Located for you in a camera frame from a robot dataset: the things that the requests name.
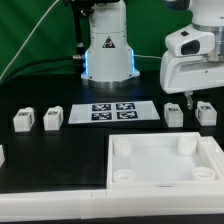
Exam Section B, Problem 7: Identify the white right fence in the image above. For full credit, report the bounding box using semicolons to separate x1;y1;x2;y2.
199;137;224;180

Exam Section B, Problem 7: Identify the white cable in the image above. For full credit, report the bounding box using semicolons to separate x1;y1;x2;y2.
0;0;61;83

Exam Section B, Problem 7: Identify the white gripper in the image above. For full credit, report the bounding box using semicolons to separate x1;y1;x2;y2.
160;28;224;110

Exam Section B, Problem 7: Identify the white fence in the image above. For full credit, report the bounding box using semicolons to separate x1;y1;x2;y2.
199;137;224;180
0;186;224;222

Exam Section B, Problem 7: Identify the white front fence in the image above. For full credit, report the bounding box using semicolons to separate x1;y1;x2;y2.
0;186;224;222

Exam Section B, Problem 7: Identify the white square tabletop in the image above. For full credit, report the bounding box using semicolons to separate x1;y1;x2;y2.
107;132;224;191

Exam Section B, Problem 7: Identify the black cable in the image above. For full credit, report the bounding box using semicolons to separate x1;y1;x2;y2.
0;56;84;86

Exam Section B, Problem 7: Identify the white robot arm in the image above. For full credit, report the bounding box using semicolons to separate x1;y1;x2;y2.
81;0;224;96

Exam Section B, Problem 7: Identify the white left block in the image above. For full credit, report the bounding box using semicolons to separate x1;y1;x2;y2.
0;145;5;168

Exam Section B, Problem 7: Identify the white marker sheet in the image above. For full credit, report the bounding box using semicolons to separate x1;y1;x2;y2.
68;101;160;124

